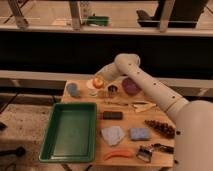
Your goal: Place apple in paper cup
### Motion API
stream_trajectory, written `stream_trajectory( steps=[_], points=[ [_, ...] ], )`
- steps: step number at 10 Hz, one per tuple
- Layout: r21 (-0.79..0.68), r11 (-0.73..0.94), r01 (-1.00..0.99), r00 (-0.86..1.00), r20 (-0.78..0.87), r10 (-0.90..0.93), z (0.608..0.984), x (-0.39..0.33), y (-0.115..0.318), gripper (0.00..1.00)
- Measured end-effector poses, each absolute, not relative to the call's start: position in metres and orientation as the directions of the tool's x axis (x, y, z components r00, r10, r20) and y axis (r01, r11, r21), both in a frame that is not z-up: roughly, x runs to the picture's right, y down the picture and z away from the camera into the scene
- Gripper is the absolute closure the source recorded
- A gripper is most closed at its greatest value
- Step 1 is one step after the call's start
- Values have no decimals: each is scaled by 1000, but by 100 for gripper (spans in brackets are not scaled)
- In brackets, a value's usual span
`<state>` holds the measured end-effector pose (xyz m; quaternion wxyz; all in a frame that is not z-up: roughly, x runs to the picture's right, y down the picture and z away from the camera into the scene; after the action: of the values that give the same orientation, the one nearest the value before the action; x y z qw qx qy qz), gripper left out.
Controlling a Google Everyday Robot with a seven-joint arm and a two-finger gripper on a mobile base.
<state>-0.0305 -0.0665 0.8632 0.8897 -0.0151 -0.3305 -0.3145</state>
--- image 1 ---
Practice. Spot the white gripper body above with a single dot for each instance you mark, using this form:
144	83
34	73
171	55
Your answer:
104	73

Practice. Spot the red yellow apple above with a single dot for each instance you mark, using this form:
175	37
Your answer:
98	83

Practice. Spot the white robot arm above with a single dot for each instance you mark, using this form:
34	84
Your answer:
193	146

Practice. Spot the blue paper cup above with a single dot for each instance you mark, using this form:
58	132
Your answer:
72	90

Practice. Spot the purple round plate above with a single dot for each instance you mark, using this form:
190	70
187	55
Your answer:
130	87

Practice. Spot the thin dark stick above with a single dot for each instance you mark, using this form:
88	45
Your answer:
116	103

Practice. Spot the black rectangular block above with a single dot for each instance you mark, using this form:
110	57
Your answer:
112	115

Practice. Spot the yellow banana peel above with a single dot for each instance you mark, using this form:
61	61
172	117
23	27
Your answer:
143	107

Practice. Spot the green box on shelf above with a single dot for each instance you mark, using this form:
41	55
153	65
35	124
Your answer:
97	20

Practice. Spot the grey folded cloth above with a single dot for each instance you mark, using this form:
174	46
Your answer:
112	135

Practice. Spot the blue sponge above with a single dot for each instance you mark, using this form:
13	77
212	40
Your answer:
137	134

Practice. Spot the green plastic tray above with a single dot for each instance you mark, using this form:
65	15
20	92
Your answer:
70	136

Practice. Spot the bunch of dark grapes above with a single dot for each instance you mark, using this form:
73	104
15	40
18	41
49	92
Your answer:
162	128

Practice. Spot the orange carrot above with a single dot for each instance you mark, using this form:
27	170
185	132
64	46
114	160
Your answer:
119	153

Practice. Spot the metal binder clip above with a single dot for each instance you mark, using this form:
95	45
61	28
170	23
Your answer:
145	154

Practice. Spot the black chair base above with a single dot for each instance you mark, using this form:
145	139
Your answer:
185	14

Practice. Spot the dark handled tool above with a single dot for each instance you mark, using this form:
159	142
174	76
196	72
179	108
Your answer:
163	148

